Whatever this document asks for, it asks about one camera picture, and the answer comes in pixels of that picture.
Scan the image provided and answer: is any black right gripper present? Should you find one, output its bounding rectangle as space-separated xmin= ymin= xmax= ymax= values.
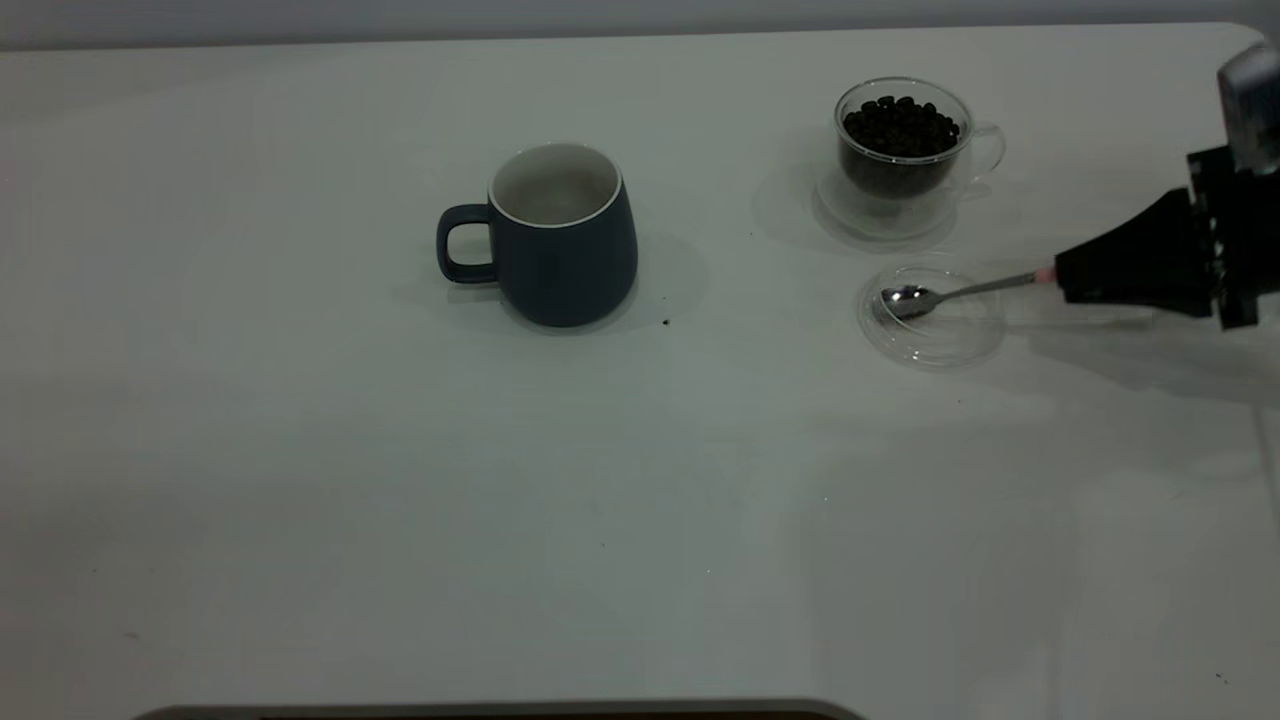
xmin=1054 ymin=145 xmax=1280 ymax=331

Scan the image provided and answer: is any steel spoon with pink handle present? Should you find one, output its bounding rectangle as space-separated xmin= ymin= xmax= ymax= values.
xmin=880 ymin=268 xmax=1061 ymax=321

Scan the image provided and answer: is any dark blue ceramic mug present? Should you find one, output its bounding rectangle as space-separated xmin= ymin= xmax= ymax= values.
xmin=436 ymin=143 xmax=640 ymax=329

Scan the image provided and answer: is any heap of coffee beans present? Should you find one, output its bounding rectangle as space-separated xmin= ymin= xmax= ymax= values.
xmin=841 ymin=96 xmax=962 ymax=198

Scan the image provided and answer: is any clear glass saucer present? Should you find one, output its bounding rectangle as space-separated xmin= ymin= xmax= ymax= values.
xmin=856 ymin=262 xmax=1006 ymax=368
xmin=812 ymin=160 xmax=971 ymax=243

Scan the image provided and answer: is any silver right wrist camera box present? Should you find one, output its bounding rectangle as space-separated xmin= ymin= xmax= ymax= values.
xmin=1217 ymin=42 xmax=1280 ymax=177

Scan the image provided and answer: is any clear glass handled cup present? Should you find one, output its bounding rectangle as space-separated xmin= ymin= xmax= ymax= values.
xmin=833 ymin=78 xmax=1006 ymax=202

